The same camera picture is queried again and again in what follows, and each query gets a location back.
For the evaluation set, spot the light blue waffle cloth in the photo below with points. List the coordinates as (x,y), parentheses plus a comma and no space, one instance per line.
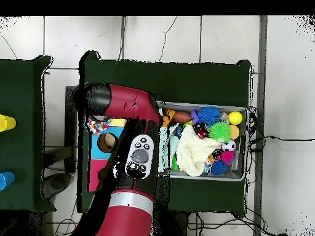
(172,145)

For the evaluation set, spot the cream waffle cloth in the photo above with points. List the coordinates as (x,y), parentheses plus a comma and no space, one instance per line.
(194,152)

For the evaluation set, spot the colourful patterned cloth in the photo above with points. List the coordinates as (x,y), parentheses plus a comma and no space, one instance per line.
(98,126)

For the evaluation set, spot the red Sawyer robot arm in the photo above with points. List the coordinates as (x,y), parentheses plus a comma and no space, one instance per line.
(128,103)

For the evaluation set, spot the shallow metal mesh bin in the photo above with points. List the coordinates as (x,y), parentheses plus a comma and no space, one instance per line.
(201,105)

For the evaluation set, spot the wooden box with three holes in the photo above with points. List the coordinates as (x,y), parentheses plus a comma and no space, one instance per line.
(98,151)

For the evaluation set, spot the orange plastic comb block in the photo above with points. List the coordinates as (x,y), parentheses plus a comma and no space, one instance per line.
(168,115)

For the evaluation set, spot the large blue spiky ball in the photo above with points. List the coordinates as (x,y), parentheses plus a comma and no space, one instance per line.
(209,115)

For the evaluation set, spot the large green spiky ball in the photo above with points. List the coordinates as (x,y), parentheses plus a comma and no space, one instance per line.
(219,132)

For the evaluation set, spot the dark green tablecloth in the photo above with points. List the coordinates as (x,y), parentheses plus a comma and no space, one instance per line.
(196,81)
(22,86)

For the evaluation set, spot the small blue spiky ball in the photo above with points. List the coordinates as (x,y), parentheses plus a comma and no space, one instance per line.
(218,167)

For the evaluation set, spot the small soccer ball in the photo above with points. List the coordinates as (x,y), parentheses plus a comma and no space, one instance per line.
(229,146)

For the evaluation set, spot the pink spiky ball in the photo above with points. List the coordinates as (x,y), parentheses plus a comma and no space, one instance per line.
(227,156)

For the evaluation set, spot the pale orange ball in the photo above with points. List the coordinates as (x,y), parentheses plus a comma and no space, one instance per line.
(235,132)

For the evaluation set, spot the plain yellow ball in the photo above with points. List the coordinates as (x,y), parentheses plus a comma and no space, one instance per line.
(235,118)

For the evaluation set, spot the black upright panel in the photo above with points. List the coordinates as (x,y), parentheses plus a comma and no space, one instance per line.
(70,135)

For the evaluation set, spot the grey round floor base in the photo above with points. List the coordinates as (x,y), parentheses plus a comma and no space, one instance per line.
(57,183)

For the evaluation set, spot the yellow plastic cup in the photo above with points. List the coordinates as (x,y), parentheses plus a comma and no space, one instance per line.
(8,123)

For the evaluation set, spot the blue plastic cup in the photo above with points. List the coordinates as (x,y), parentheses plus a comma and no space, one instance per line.
(7,180)

